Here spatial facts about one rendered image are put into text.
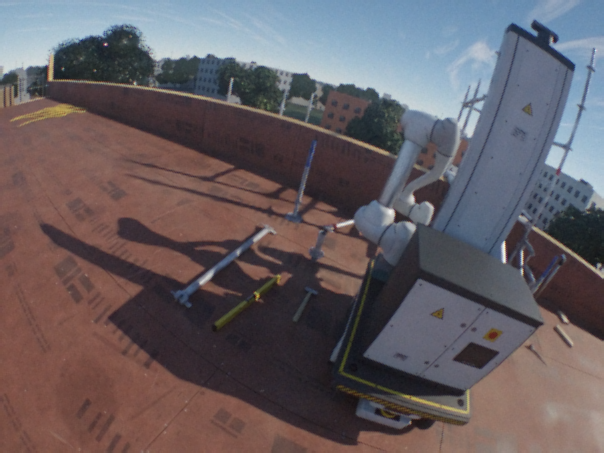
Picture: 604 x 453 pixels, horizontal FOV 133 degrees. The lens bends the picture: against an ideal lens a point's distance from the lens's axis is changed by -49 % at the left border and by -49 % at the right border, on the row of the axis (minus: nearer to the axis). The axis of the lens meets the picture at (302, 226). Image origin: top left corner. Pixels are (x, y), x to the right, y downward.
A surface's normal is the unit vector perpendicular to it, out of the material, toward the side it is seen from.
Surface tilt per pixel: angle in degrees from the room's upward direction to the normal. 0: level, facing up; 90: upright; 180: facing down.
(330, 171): 90
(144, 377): 0
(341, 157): 90
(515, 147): 90
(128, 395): 0
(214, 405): 0
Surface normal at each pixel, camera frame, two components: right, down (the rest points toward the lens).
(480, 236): -0.36, 0.41
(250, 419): 0.24, -0.83
